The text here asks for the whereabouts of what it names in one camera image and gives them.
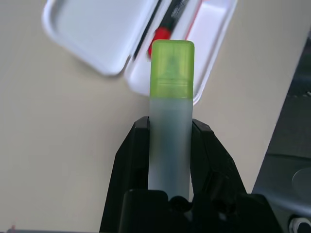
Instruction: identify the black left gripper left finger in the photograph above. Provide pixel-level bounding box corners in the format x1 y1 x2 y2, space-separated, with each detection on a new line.
99 116 150 233

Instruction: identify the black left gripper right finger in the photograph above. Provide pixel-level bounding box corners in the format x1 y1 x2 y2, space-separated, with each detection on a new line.
190 118 247 202

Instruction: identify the black marker with red cap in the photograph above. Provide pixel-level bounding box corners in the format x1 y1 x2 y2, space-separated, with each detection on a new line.
146 0 188 60

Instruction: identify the translucent highlighter with green cap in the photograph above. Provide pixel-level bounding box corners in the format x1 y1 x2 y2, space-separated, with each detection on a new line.
147 39 195 202

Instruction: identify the white plastic pencil case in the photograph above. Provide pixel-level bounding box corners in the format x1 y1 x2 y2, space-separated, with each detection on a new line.
41 0 239 106

